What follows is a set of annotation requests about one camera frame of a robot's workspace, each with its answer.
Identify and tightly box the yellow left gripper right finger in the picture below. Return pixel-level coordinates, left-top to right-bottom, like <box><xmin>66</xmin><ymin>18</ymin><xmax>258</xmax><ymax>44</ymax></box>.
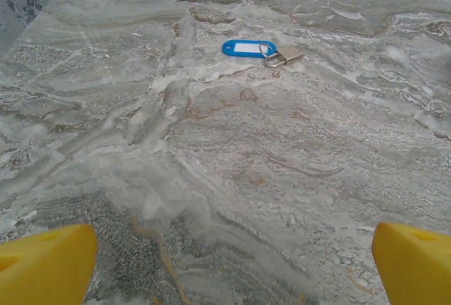
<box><xmin>371</xmin><ymin>222</ymin><xmax>451</xmax><ymax>305</ymax></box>

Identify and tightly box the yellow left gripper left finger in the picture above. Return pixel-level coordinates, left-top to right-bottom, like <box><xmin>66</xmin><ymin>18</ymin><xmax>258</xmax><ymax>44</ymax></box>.
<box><xmin>0</xmin><ymin>223</ymin><xmax>99</xmax><ymax>305</ymax></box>

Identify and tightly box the small brass padlock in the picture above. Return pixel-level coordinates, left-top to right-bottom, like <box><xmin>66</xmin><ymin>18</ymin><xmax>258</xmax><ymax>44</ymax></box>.
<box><xmin>264</xmin><ymin>44</ymin><xmax>304</xmax><ymax>69</ymax></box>

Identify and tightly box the blue key tag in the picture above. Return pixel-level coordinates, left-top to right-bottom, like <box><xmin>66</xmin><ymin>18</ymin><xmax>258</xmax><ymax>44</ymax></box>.
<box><xmin>221</xmin><ymin>39</ymin><xmax>269</xmax><ymax>58</ymax></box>

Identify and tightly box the metal key ring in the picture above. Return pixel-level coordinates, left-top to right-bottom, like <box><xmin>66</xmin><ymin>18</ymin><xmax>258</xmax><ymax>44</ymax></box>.
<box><xmin>258</xmin><ymin>42</ymin><xmax>279</xmax><ymax>60</ymax></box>

